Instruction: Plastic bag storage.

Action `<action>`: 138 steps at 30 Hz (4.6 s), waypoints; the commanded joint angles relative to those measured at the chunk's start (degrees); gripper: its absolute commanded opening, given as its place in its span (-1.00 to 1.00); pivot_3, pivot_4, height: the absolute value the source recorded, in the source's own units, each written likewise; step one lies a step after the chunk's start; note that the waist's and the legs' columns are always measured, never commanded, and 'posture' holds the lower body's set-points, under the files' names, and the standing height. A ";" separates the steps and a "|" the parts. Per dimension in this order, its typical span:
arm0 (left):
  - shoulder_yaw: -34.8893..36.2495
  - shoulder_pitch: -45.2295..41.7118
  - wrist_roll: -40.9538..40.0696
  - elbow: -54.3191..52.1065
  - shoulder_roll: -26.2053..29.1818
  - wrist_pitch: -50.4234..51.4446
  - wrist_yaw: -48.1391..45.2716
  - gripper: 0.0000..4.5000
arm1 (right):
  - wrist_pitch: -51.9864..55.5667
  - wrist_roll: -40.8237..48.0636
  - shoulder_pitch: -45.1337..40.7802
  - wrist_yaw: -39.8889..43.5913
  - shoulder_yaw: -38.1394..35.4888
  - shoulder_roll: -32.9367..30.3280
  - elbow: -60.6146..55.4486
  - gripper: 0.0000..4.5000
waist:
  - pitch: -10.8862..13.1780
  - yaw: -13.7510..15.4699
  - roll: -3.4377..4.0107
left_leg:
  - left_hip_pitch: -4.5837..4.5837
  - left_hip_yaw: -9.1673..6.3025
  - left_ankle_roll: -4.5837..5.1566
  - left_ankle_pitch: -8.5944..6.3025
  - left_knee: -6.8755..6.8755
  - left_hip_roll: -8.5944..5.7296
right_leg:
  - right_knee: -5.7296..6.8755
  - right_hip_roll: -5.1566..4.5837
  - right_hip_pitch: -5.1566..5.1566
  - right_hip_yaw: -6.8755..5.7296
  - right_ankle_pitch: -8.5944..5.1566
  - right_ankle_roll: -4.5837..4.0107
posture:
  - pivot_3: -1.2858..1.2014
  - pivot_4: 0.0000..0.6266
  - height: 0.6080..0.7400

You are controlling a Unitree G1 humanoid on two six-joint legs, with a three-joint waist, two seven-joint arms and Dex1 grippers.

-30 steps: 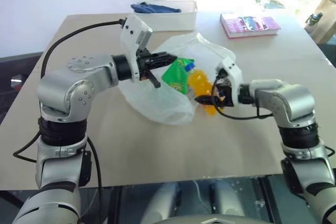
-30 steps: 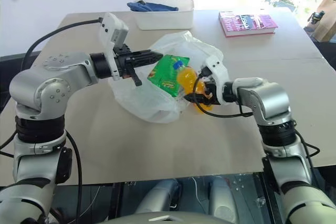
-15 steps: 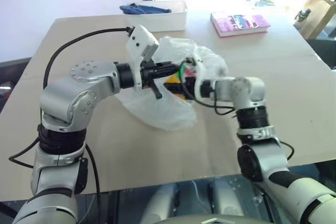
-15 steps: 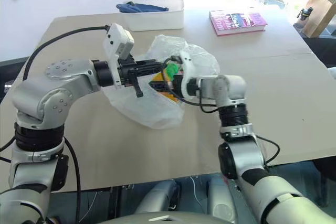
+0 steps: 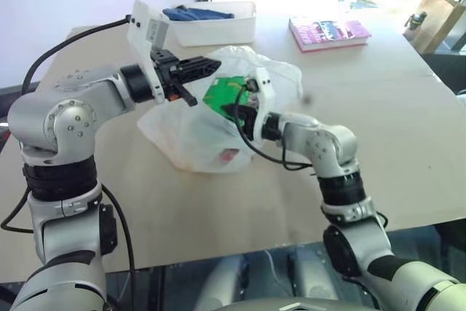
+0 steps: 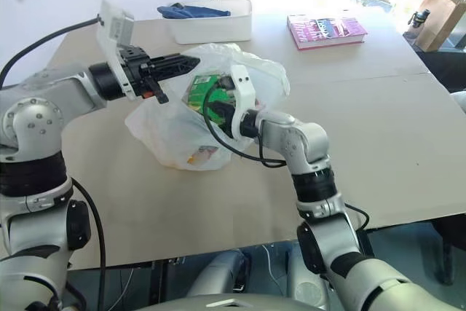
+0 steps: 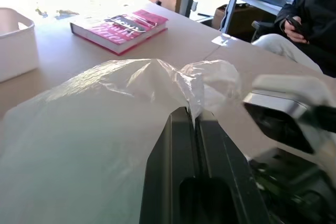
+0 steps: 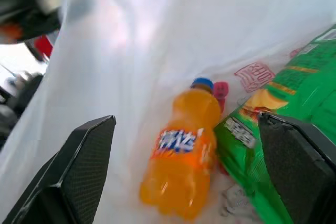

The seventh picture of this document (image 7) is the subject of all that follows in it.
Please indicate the seated person in black jacket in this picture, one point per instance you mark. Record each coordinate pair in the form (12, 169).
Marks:
(315, 11)

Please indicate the white plastic storage bin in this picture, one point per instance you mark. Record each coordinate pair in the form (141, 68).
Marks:
(15, 48)

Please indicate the white side table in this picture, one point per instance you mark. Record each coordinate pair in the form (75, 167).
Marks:
(252, 1)

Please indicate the person's hand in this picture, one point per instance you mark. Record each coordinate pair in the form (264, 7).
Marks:
(292, 32)

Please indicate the white tape patch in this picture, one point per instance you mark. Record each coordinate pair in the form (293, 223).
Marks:
(221, 41)

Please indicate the transparent plastic bag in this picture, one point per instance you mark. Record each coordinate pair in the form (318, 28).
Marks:
(86, 119)

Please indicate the pink hardcover book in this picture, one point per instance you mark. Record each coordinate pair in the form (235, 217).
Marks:
(123, 31)

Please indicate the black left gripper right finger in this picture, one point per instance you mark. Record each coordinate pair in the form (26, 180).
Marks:
(225, 155)

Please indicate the black smartphone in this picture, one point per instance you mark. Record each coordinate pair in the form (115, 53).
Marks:
(298, 26)

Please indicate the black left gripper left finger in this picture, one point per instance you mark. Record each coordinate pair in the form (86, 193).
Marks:
(168, 161)

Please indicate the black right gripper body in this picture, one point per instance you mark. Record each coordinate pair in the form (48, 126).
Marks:
(296, 195)

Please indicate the black office chair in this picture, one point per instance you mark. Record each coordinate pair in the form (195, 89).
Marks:
(262, 28)

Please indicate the brown cardboard box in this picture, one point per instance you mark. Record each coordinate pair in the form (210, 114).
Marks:
(236, 20)

